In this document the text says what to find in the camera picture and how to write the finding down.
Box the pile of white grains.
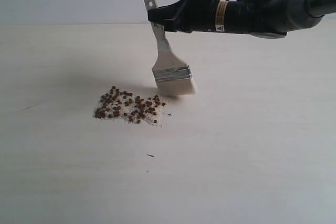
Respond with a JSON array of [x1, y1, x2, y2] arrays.
[[93, 87, 169, 128]]

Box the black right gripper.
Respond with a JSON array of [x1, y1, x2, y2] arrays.
[[147, 0, 220, 33]]

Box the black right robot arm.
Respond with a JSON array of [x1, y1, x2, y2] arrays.
[[148, 0, 335, 39]]

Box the white paint brush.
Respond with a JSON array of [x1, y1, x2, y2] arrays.
[[143, 0, 197, 97]]

